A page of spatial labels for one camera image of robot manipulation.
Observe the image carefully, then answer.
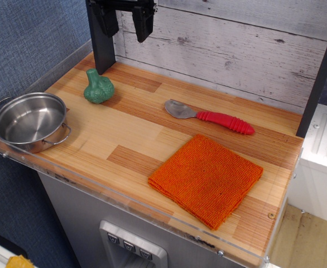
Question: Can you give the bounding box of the grey toy fridge cabinet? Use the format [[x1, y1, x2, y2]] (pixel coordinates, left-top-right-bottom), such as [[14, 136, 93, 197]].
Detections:
[[39, 174, 240, 267]]

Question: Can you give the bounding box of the steel pot with handles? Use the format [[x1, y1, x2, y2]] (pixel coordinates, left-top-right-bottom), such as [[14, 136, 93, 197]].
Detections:
[[0, 93, 72, 153]]

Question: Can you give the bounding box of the right dark grey post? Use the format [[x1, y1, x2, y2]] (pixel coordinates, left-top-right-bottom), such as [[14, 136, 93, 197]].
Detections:
[[296, 47, 327, 138]]

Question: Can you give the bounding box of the orange knitted rag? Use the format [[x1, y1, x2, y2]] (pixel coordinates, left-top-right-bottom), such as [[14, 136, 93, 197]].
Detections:
[[148, 135, 263, 230]]

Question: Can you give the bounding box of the left dark grey post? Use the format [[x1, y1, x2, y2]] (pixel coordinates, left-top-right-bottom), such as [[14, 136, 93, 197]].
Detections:
[[86, 1, 116, 75]]

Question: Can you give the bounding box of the green toy broccoli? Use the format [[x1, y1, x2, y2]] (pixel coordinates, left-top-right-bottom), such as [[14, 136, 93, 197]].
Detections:
[[84, 69, 114, 104]]

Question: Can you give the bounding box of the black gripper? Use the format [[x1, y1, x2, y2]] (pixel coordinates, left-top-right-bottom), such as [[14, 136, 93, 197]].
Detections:
[[89, 0, 156, 43]]

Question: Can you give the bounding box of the red handled metal spoon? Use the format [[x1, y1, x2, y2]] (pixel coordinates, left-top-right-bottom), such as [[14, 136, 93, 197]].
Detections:
[[165, 99, 255, 135]]

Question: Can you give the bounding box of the dark grey post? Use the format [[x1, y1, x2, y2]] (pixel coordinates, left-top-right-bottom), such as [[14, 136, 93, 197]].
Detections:
[[86, 1, 116, 75], [296, 47, 327, 138]]

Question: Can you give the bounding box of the clear acrylic guard rail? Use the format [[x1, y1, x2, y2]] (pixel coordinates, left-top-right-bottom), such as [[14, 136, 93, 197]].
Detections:
[[0, 41, 307, 267]]

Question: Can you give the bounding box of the white toy sink unit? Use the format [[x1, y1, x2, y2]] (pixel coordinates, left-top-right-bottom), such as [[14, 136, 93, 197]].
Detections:
[[287, 104, 327, 221]]

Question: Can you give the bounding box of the silver dispenser button panel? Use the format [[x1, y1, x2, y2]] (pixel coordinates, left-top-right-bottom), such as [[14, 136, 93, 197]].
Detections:
[[99, 220, 169, 267]]

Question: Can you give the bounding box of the yellow object at corner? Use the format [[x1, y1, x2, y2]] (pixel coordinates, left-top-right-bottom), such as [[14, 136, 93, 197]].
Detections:
[[5, 255, 35, 268]]

